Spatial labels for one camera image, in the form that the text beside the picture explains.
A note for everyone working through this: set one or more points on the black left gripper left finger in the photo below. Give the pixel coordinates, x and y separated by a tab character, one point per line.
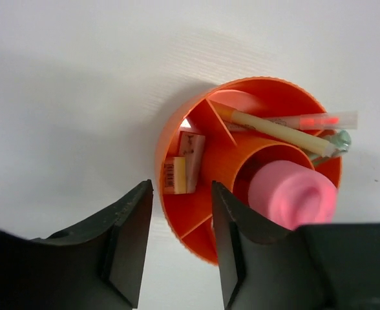
96	263

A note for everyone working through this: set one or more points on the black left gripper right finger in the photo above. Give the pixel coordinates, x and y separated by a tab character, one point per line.
265	266

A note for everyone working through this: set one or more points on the pink capped glue bottle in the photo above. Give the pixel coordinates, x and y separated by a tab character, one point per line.
292	195

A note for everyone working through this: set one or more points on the small tan barcode box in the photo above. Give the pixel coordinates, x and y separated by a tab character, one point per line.
175	176

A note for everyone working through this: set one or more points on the green glue stick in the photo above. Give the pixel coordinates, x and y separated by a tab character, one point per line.
342	141

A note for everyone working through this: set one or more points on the grey white eraser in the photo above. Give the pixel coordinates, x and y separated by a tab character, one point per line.
191	148

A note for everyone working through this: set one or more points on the orange round divided container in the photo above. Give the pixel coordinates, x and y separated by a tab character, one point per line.
226	153

